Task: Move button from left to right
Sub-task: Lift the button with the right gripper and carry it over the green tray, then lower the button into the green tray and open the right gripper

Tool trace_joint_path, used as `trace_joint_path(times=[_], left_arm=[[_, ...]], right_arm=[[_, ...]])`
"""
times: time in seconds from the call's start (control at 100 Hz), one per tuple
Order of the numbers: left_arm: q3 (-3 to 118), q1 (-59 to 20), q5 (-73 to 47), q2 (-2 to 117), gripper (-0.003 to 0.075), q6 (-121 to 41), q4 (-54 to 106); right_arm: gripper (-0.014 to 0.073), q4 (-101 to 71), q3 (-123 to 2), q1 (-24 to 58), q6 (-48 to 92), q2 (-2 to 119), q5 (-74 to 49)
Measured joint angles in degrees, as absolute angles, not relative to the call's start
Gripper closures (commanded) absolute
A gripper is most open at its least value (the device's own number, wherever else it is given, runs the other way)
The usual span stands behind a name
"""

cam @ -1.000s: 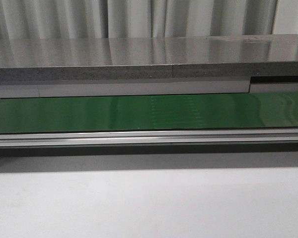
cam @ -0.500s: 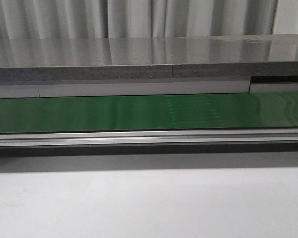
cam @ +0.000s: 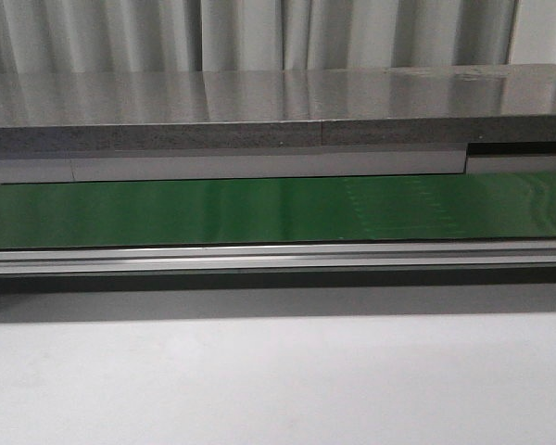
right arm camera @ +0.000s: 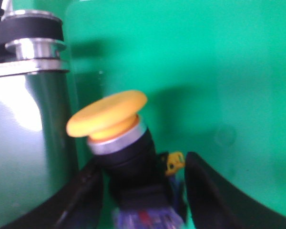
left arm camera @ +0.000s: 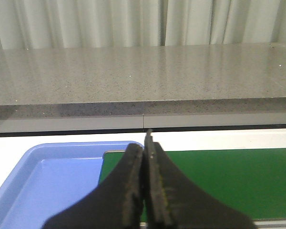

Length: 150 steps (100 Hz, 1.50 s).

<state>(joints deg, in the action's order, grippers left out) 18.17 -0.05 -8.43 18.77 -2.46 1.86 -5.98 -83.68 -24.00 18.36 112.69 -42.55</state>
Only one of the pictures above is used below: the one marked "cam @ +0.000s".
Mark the grey cabinet panel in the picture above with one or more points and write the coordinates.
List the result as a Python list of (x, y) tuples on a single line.
[(275, 162)]

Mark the grey speckled stone counter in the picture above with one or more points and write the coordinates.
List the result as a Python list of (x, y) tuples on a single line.
[(126, 112)]

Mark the green conveyor belt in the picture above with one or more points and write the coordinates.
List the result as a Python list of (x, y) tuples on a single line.
[(278, 210)]

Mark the white pleated curtain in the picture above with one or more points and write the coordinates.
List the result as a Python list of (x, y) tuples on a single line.
[(135, 36)]

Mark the aluminium conveyor side rail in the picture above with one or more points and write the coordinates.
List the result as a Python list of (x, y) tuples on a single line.
[(276, 257)]

